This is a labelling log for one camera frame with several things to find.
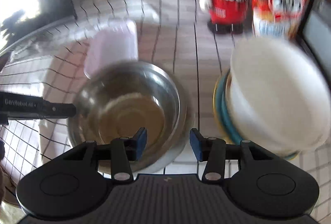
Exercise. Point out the blue ceramic bowl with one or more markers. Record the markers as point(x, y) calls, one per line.
point(221, 107)

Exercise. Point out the black and white grid tablecloth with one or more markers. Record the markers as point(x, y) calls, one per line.
point(168, 20)

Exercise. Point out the yellow ceramic bowl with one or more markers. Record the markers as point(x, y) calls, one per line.
point(214, 102)

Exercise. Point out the stainless steel bowl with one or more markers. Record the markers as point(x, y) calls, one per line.
point(124, 89)

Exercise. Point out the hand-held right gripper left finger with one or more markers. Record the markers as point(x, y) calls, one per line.
point(141, 141)

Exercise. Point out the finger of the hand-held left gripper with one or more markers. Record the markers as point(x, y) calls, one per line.
point(60, 110)

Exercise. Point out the white plastic lunch box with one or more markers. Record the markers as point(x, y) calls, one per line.
point(111, 43)

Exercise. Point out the white printed paper bowl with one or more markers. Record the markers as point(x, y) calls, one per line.
point(271, 84)

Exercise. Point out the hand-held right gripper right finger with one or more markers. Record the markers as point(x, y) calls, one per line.
point(195, 144)

